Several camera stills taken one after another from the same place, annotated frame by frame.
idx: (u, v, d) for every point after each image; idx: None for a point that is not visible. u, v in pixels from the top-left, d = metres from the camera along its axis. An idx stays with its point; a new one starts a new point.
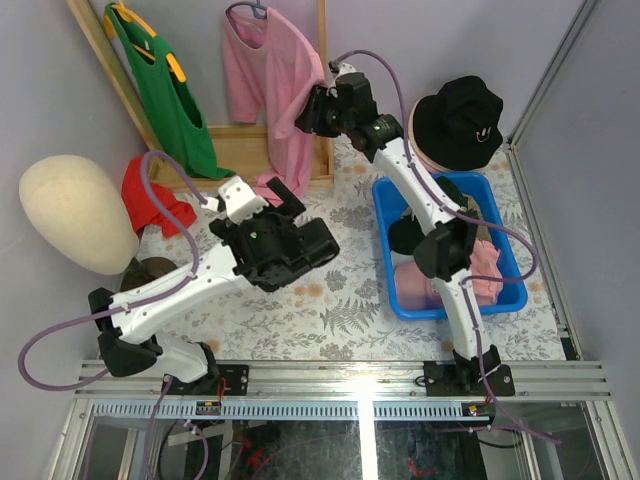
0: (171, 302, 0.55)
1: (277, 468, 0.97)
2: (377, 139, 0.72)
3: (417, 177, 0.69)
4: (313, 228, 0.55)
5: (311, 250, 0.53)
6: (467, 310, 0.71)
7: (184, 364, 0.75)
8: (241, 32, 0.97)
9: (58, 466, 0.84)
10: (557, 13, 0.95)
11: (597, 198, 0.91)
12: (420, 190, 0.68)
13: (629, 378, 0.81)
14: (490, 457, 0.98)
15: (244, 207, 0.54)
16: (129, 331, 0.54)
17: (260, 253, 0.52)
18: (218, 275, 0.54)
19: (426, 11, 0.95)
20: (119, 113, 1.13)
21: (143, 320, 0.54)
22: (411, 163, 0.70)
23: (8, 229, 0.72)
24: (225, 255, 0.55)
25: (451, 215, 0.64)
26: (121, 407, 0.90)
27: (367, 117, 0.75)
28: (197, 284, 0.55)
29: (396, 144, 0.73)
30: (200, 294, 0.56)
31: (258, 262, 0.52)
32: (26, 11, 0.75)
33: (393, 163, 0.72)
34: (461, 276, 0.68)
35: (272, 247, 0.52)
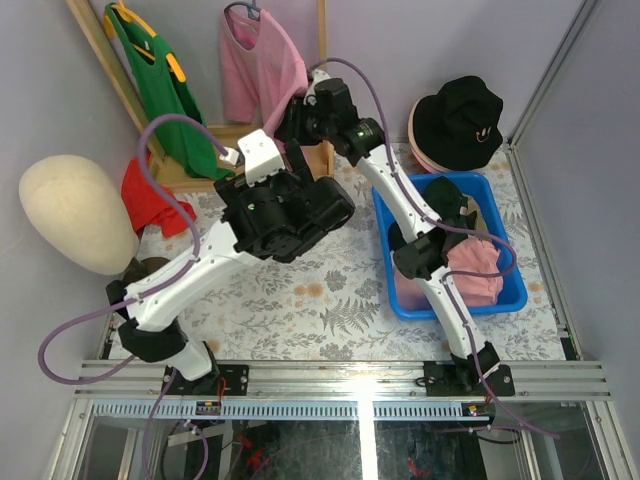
0: (181, 286, 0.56)
1: (277, 468, 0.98)
2: (361, 145, 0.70)
3: (401, 186, 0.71)
4: (317, 189, 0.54)
5: (320, 212, 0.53)
6: (453, 307, 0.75)
7: (192, 357, 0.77)
8: (237, 32, 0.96)
9: (58, 466, 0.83)
10: (557, 14, 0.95)
11: (597, 198, 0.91)
12: (403, 199, 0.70)
13: (629, 378, 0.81)
14: (489, 456, 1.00)
15: (264, 165, 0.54)
16: (146, 319, 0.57)
17: (262, 229, 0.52)
18: (220, 255, 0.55)
19: (426, 11, 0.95)
20: (118, 113, 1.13)
21: (157, 307, 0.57)
22: (395, 173, 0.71)
23: (8, 229, 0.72)
24: (224, 235, 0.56)
25: (433, 224, 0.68)
26: (121, 407, 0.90)
27: (349, 123, 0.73)
28: (202, 266, 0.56)
29: (380, 153, 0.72)
30: (207, 275, 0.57)
31: (263, 235, 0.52)
32: (26, 11, 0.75)
33: (377, 172, 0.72)
34: (440, 273, 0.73)
35: (273, 219, 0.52)
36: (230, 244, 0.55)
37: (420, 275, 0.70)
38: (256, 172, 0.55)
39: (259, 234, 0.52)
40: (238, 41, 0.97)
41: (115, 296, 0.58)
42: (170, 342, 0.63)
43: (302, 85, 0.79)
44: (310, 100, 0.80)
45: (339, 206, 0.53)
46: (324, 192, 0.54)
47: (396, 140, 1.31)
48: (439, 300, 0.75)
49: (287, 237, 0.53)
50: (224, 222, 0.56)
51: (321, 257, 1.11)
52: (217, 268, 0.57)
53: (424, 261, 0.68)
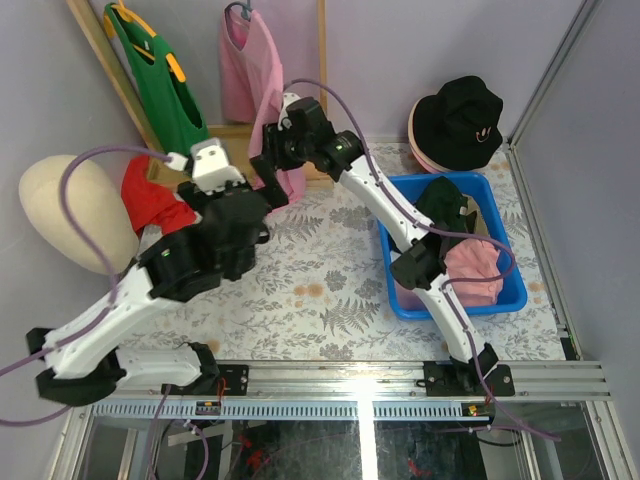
0: (98, 334, 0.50)
1: (277, 468, 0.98)
2: (342, 161, 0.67)
3: (387, 195, 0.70)
4: (228, 202, 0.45)
5: (234, 241, 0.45)
6: (454, 312, 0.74)
7: (171, 373, 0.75)
8: (234, 33, 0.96)
9: (58, 466, 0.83)
10: (557, 13, 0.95)
11: (597, 198, 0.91)
12: (391, 207, 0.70)
13: (628, 378, 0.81)
14: (489, 455, 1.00)
15: (214, 176, 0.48)
16: (64, 370, 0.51)
17: (173, 273, 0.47)
18: (136, 302, 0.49)
19: (427, 11, 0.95)
20: (118, 113, 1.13)
21: (74, 358, 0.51)
22: (380, 183, 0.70)
23: (8, 229, 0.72)
24: (139, 279, 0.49)
25: (426, 229, 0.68)
26: (120, 407, 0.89)
27: (326, 138, 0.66)
28: (118, 314, 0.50)
29: (362, 164, 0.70)
30: (127, 322, 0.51)
31: (177, 279, 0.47)
32: (27, 11, 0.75)
33: (361, 183, 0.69)
34: (439, 282, 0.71)
35: (184, 261, 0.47)
36: (146, 290, 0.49)
37: (419, 285, 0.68)
38: (203, 182, 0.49)
39: (170, 280, 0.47)
40: (234, 42, 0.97)
41: (34, 345, 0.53)
42: (100, 387, 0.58)
43: (278, 89, 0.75)
44: (285, 122, 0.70)
45: (250, 224, 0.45)
46: (236, 205, 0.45)
47: (396, 140, 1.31)
48: (439, 309, 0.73)
49: (203, 275, 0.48)
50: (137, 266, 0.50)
51: (321, 257, 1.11)
52: (136, 314, 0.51)
53: (422, 270, 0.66)
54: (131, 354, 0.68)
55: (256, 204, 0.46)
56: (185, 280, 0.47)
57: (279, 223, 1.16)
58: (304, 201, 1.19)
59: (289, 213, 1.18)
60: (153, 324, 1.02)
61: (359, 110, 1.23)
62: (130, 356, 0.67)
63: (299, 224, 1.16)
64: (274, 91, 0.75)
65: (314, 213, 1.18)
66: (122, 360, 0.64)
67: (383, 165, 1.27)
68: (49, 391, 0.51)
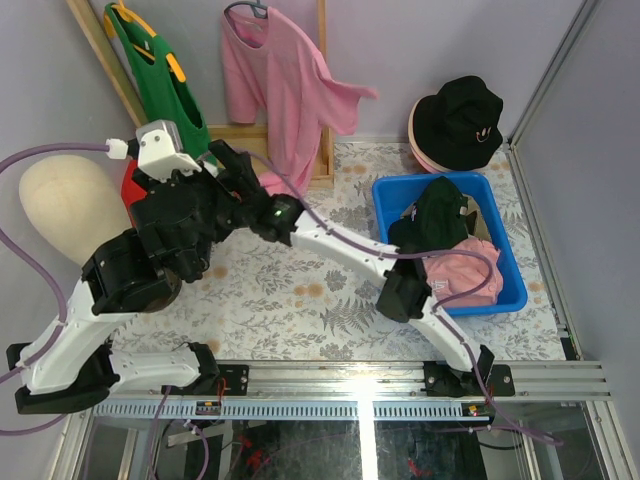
0: (56, 353, 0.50)
1: (277, 468, 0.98)
2: (286, 225, 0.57)
3: (343, 238, 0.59)
4: (156, 206, 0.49)
5: (168, 241, 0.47)
6: (448, 330, 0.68)
7: (166, 376, 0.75)
8: (240, 32, 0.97)
9: (59, 466, 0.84)
10: (557, 13, 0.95)
11: (596, 199, 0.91)
12: (351, 248, 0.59)
13: (628, 378, 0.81)
14: (490, 457, 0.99)
15: (161, 163, 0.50)
16: (38, 385, 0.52)
17: (110, 283, 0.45)
18: (83, 319, 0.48)
19: (426, 11, 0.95)
20: (118, 113, 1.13)
21: (43, 375, 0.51)
22: (330, 228, 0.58)
23: (8, 229, 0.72)
24: (84, 295, 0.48)
25: (393, 257, 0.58)
26: (120, 407, 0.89)
27: (263, 206, 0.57)
28: (70, 332, 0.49)
29: (306, 219, 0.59)
30: (84, 337, 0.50)
31: (114, 289, 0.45)
32: (27, 11, 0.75)
33: (312, 238, 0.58)
34: (430, 305, 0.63)
35: (124, 268, 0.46)
36: (90, 307, 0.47)
37: (412, 316, 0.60)
38: (151, 168, 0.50)
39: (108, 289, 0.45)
40: (241, 39, 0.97)
41: (14, 362, 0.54)
42: (91, 394, 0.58)
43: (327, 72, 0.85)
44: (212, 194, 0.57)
45: (179, 226, 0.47)
46: (165, 207, 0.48)
47: (396, 140, 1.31)
48: (434, 332, 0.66)
49: (142, 283, 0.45)
50: (84, 281, 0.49)
51: (321, 257, 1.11)
52: (90, 329, 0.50)
53: (410, 299, 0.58)
54: (126, 358, 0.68)
55: (184, 205, 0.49)
56: (122, 290, 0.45)
57: None
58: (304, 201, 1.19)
59: None
60: (153, 324, 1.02)
61: (359, 110, 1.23)
62: (124, 361, 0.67)
63: None
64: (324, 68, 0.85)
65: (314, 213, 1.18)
66: (116, 366, 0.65)
67: (383, 165, 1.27)
68: (27, 406, 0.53)
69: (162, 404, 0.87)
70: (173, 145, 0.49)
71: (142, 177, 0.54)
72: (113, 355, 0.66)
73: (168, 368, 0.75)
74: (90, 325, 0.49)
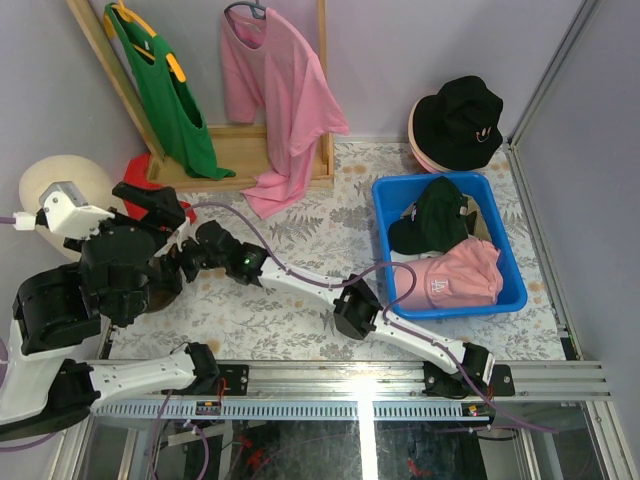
0: (7, 388, 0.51)
1: (277, 468, 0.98)
2: (254, 271, 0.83)
3: (297, 276, 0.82)
4: (112, 244, 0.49)
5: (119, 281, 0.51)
6: (409, 333, 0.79)
7: (159, 382, 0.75)
8: (239, 32, 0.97)
9: (59, 466, 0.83)
10: (558, 12, 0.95)
11: (596, 198, 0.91)
12: (306, 284, 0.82)
13: (628, 377, 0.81)
14: (489, 455, 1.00)
15: (70, 222, 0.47)
16: (4, 417, 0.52)
17: (34, 323, 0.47)
18: (16, 358, 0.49)
19: (427, 11, 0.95)
20: (117, 113, 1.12)
21: (5, 406, 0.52)
22: (288, 270, 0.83)
23: (8, 229, 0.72)
24: (17, 335, 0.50)
25: (340, 286, 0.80)
26: (121, 407, 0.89)
27: (238, 254, 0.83)
28: (13, 370, 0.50)
29: (270, 263, 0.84)
30: (31, 372, 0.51)
31: (36, 331, 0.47)
32: (27, 11, 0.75)
33: (274, 277, 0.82)
34: (383, 316, 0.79)
35: (49, 307, 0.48)
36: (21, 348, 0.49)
37: (367, 332, 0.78)
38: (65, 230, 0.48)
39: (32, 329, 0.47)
40: (241, 40, 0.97)
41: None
42: None
43: (320, 77, 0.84)
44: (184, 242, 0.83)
45: (136, 267, 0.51)
46: (121, 248, 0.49)
47: (396, 140, 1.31)
48: (397, 339, 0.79)
49: (66, 326, 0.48)
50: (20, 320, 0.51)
51: (320, 257, 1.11)
52: (30, 366, 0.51)
53: (362, 318, 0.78)
54: (107, 372, 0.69)
55: (142, 248, 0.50)
56: (44, 332, 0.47)
57: (279, 223, 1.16)
58: (304, 201, 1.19)
59: (289, 213, 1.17)
60: (154, 324, 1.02)
61: (359, 110, 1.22)
62: (106, 375, 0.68)
63: (299, 224, 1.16)
64: (317, 69, 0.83)
65: (314, 213, 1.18)
66: (97, 382, 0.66)
67: (383, 166, 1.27)
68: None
69: (163, 405, 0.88)
70: (72, 202, 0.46)
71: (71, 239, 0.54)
72: (94, 371, 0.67)
73: (159, 376, 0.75)
74: (25, 363, 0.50)
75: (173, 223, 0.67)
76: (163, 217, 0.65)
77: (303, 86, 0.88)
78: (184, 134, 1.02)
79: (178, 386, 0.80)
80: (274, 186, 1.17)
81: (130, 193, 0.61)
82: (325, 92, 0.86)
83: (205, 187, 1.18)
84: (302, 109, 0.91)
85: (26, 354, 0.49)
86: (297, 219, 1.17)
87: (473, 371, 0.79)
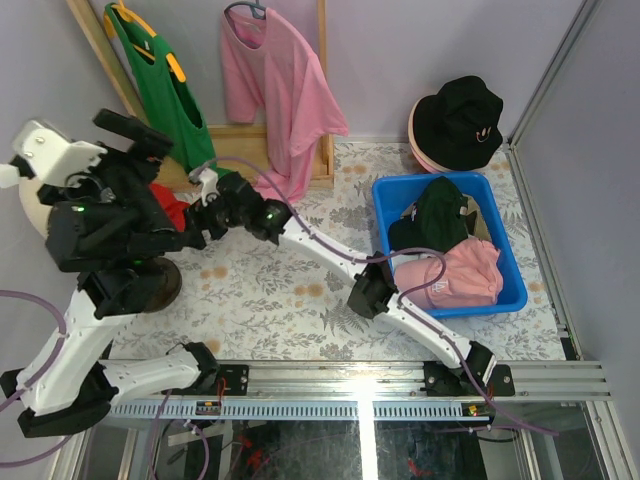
0: (59, 366, 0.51)
1: (277, 468, 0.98)
2: (275, 228, 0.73)
3: (322, 243, 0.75)
4: (58, 236, 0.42)
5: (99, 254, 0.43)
6: (421, 322, 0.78)
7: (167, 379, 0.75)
8: (240, 32, 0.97)
9: (58, 466, 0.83)
10: (558, 13, 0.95)
11: (596, 198, 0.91)
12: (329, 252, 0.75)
13: (628, 377, 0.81)
14: (489, 455, 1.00)
15: (65, 162, 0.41)
16: (42, 405, 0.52)
17: (109, 285, 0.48)
18: (85, 327, 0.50)
19: (427, 11, 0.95)
20: (118, 113, 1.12)
21: (45, 394, 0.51)
22: (312, 235, 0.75)
23: (8, 229, 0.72)
24: (86, 302, 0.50)
25: (364, 262, 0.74)
26: (122, 407, 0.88)
27: (258, 208, 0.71)
28: (73, 342, 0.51)
29: (293, 223, 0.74)
30: (90, 345, 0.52)
31: (117, 291, 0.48)
32: (27, 11, 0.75)
33: (296, 240, 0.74)
34: (396, 299, 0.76)
35: (116, 270, 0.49)
36: (91, 314, 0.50)
37: (380, 310, 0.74)
38: (55, 173, 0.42)
39: (110, 292, 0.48)
40: (241, 40, 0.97)
41: (11, 388, 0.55)
42: None
43: (320, 77, 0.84)
44: (211, 198, 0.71)
45: (77, 248, 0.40)
46: (62, 236, 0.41)
47: (396, 140, 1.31)
48: (407, 325, 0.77)
49: (133, 280, 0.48)
50: (78, 293, 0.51)
51: None
52: (93, 336, 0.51)
53: (375, 297, 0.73)
54: (121, 369, 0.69)
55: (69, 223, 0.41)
56: (124, 291, 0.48)
57: None
58: (304, 201, 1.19)
59: None
60: (153, 324, 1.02)
61: (359, 110, 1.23)
62: (120, 373, 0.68)
63: None
64: (316, 69, 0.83)
65: (314, 213, 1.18)
66: (112, 378, 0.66)
67: (383, 166, 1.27)
68: (37, 428, 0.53)
69: (162, 404, 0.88)
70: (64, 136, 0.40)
71: (51, 193, 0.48)
72: (107, 369, 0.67)
73: (166, 372, 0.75)
74: (91, 333, 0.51)
75: (162, 151, 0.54)
76: (150, 148, 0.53)
77: (302, 87, 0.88)
78: (184, 134, 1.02)
79: (179, 385, 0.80)
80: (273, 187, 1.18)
81: (115, 121, 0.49)
82: (325, 92, 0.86)
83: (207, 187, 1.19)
84: (302, 107, 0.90)
85: (101, 318, 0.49)
86: None
87: (474, 369, 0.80)
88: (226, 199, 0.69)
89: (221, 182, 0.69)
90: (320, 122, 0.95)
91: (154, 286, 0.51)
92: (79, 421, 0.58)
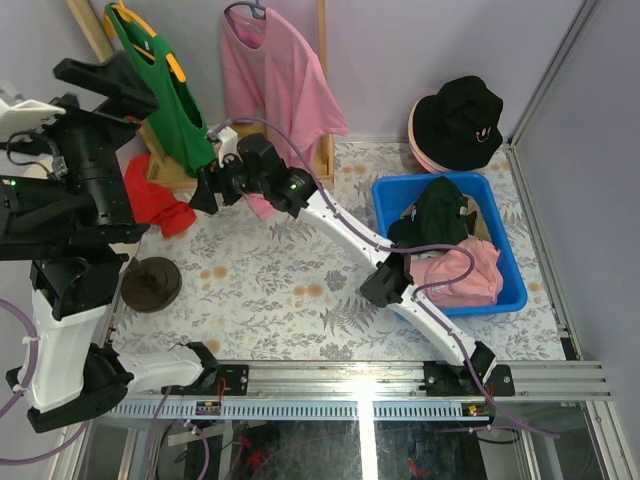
0: (45, 366, 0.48)
1: (277, 469, 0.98)
2: (298, 199, 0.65)
3: (347, 224, 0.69)
4: None
5: (36, 239, 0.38)
6: (432, 318, 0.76)
7: (172, 374, 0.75)
8: (240, 32, 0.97)
9: (58, 465, 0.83)
10: (557, 13, 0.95)
11: (596, 198, 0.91)
12: (353, 236, 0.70)
13: (628, 377, 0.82)
14: (489, 456, 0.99)
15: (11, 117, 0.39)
16: (45, 402, 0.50)
17: (57, 283, 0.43)
18: (49, 328, 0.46)
19: (427, 11, 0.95)
20: None
21: (44, 392, 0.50)
22: (338, 214, 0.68)
23: None
24: (44, 303, 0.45)
25: (388, 251, 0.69)
26: (121, 407, 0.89)
27: (280, 176, 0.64)
28: (47, 344, 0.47)
29: (318, 198, 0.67)
30: (65, 342, 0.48)
31: (66, 289, 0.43)
32: (27, 11, 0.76)
33: (319, 217, 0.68)
34: (411, 292, 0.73)
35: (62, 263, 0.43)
36: (51, 315, 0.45)
37: (393, 300, 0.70)
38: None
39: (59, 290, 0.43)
40: (241, 40, 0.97)
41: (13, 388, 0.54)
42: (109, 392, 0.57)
43: (320, 77, 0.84)
44: (228, 158, 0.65)
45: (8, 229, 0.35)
46: None
47: (396, 140, 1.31)
48: (418, 318, 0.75)
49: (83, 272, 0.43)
50: (36, 292, 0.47)
51: (321, 257, 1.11)
52: (64, 333, 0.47)
53: (391, 288, 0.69)
54: (134, 358, 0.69)
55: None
56: (73, 287, 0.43)
57: (279, 223, 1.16)
58: None
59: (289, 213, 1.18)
60: (153, 324, 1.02)
61: (359, 110, 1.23)
62: (134, 360, 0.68)
63: (299, 224, 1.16)
64: (316, 68, 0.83)
65: None
66: (127, 365, 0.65)
67: (383, 166, 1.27)
68: (44, 425, 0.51)
69: (162, 403, 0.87)
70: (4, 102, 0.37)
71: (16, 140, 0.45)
72: (121, 354, 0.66)
73: (173, 365, 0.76)
74: (60, 332, 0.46)
75: (142, 111, 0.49)
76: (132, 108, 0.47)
77: (302, 86, 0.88)
78: (185, 134, 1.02)
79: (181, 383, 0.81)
80: None
81: (81, 75, 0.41)
82: (325, 91, 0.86)
83: None
84: (302, 107, 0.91)
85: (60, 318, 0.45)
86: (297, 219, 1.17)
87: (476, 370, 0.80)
88: (246, 163, 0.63)
89: (243, 143, 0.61)
90: (321, 122, 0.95)
91: (112, 271, 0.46)
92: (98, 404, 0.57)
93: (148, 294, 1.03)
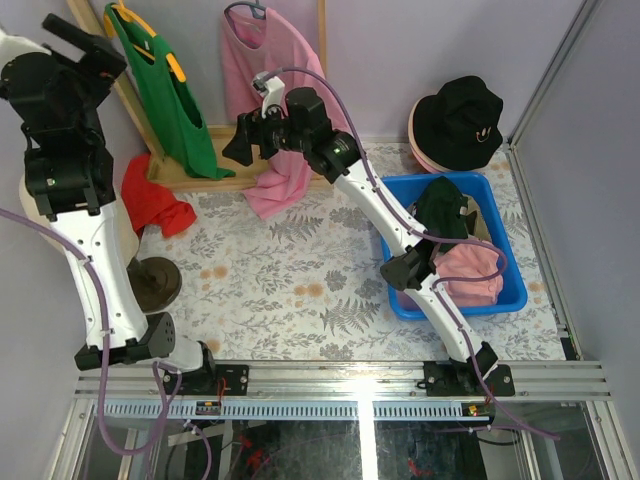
0: (112, 281, 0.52)
1: (277, 469, 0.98)
2: (339, 163, 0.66)
3: (382, 199, 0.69)
4: (20, 82, 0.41)
5: (61, 98, 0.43)
6: (446, 309, 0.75)
7: (186, 351, 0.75)
8: (240, 33, 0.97)
9: (58, 466, 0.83)
10: (557, 13, 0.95)
11: (596, 197, 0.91)
12: (387, 214, 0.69)
13: (628, 378, 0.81)
14: (489, 456, 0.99)
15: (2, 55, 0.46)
16: (134, 328, 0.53)
17: (77, 176, 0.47)
18: (99, 232, 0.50)
19: (427, 10, 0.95)
20: (118, 113, 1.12)
21: (129, 312, 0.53)
22: (377, 189, 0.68)
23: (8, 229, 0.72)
24: (68, 217, 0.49)
25: (420, 236, 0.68)
26: (121, 407, 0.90)
27: (325, 136, 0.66)
28: (101, 254, 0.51)
29: (359, 168, 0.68)
30: (114, 250, 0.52)
31: (89, 168, 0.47)
32: (26, 11, 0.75)
33: (357, 188, 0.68)
34: (430, 281, 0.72)
35: (70, 160, 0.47)
36: (86, 216, 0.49)
37: (411, 286, 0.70)
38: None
39: (86, 174, 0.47)
40: (241, 41, 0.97)
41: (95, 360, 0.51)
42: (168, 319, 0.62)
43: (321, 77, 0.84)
44: (272, 110, 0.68)
45: (62, 72, 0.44)
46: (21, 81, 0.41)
47: (396, 140, 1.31)
48: (432, 308, 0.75)
49: (95, 146, 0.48)
50: (54, 224, 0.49)
51: (321, 257, 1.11)
52: (111, 234, 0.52)
53: (413, 273, 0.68)
54: None
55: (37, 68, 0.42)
56: (94, 170, 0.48)
57: (279, 223, 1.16)
58: (304, 201, 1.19)
59: (289, 213, 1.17)
60: None
61: (359, 110, 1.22)
62: None
63: (299, 224, 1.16)
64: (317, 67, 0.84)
65: (314, 213, 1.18)
66: None
67: (383, 166, 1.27)
68: (151, 345, 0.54)
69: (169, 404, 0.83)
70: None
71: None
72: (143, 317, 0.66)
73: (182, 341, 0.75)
74: (105, 233, 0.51)
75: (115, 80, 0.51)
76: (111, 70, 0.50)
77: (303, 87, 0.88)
78: (184, 133, 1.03)
79: (189, 369, 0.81)
80: (274, 182, 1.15)
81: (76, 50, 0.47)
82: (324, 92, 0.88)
83: (211, 189, 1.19)
84: None
85: (99, 209, 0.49)
86: (297, 219, 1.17)
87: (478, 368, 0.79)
88: (293, 119, 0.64)
89: (292, 97, 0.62)
90: None
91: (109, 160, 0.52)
92: (167, 336, 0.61)
93: (149, 294, 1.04)
